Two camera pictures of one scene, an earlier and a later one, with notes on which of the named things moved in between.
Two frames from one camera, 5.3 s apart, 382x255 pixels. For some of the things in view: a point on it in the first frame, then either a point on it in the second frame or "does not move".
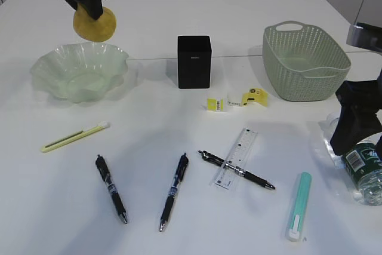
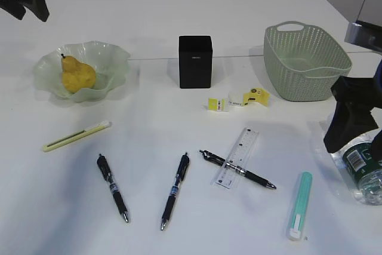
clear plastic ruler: x=226 y=176 does not move
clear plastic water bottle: x=362 y=166 does not move
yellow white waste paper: x=255 y=96 does not move
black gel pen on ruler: x=211 y=157 does not move
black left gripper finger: x=92 y=5 to x=37 y=4
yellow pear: x=93 y=30 to x=76 y=76
